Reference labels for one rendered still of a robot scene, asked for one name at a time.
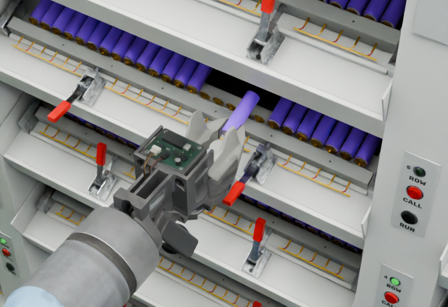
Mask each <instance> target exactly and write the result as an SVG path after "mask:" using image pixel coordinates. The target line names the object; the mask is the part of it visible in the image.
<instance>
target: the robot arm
mask: <svg viewBox="0 0 448 307"><path fill-rule="evenodd" d="M228 120H229V119H228V118H222V119H217V120H215V121H211V122H210V123H207V124H206V123H205V120H204V118H203V115H202V112H201V111H199V110H198V111H195V112H194V113H193V114H192V115H191V118H190V119H189V124H188V127H187V132H186V134H185V136H182V135H180V134H177V133H175V132H173V131H171V130H169V129H167V128H163V125H160V126H159V127H158V128H157V129H156V130H155V131H154V132H153V133H152V135H151V136H150V137H149V138H148V139H147V140H146V141H145V142H144V143H143V144H142V145H141V146H140V147H139V148H138V149H137V150H136V151H135V152H134V153H133V158H134V165H135V180H136V181H135V182H134V183H133V184H132V185H131V186H130V187H129V188H128V189H127V190H125V189H124V188H121V187H120V188H119V189H118V190H117V191H116V192H115V193H114V194H113V203H112V204H111V205H110V206H109V207H106V206H103V207H97V208H96V209H95V210H94V211H93V212H92V213H91V214H90V215H89V216H88V217H87V218H86V219H85V220H84V221H83V222H82V223H81V224H80V225H79V226H78V227H77V228H76V229H75V230H74V231H73V232H72V233H71V234H70V235H69V237H68V238H67V239H66V240H65V241H64V242H63V243H62V244H61V245H60V246H59V247H58V248H57V249H56V250H55V251H54V253H53V254H52V255H51V256H50V257H48V259H46V261H44V263H43V264H42V265H41V266H40V267H39V268H38V269H37V270H36V271H35V272H34V273H33V274H32V275H31V277H30V278H29V279H28V280H27V281H26V282H25V283H24V284H23V285H22V286H21V287H20V288H18V289H16V290H15V291H14V292H13V293H12V294H11V295H10V296H9V297H8V299H7V300H6V302H5V305H4V306H3V307H123V306H124V305H125V304H126V302H127V301H128V300H129V299H130V297H131V296H132V295H133V294H134V293H136V291H137V290H138V289H139V288H140V286H141V285H142V284H143V283H144V281H146V279H147V278H148V277H149V276H150V274H151V273H152V272H153V271H154V269H156V267H157V266H158V265H159V251H158V250H159V249H160V248H162V249H163V250H164V251H165V252H167V253H169V254H182V255H183V256H186V257H188V258H190V257H192V255H193V253H194V251H195V249H196V247H197V245H198V242H199V241H198V239H197V238H195V237H194V236H193V235H192V234H190V233H189V231H188V230H187V229H186V228H185V227H184V226H183V225H182V224H178V223H176V221H177V220H178V221H179V222H182V223H183V224H185V223H186V222H187V221H188V220H197V219H198V215H199V214H201V213H202V212H203V211H204V210H208V211H209V212H210V211H211V210H212V208H213V207H214V206H215V205H216V204H218V203H219V202H221V201H222V200H223V199H224V198H225V197H226V196H227V195H228V194H229V192H230V190H231V188H232V186H233V182H234V180H235V176H236V174H237V170H238V166H239V162H240V160H241V155H242V153H243V148H244V144H245V126H243V125H241V126H240V127H239V128H238V129H237V130H236V128H235V127H234V126H232V127H230V128H229V130H228V131H227V132H226V133H225V136H224V138H223V141H222V143H221V147H220V149H219V151H218V153H217V154H216V155H215V156H214V150H213V149H211V150H210V151H209V152H208V153H207V150H208V149H209V147H210V144H211V143H212V142H213V141H214V140H216V139H220V137H221V135H222V133H221V130H222V128H223V127H224V126H225V124H226V122H227V121H228ZM154 137H155V138H154ZM153 138H154V139H153ZM152 139H153V140H152ZM151 140H152V141H151ZM150 141H151V142H150ZM149 142H150V143H149ZM148 143H149V144H148ZM147 144H148V145H147Z"/></svg>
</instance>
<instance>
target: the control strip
mask: <svg viewBox="0 0 448 307"><path fill-rule="evenodd" d="M413 32H414V33H416V34H419V35H422V36H424V37H427V38H430V39H432V40H435V41H438V42H440V43H444V44H446V45H448V0H418V3H417V10H416V14H415V20H414V25H413Z"/></svg>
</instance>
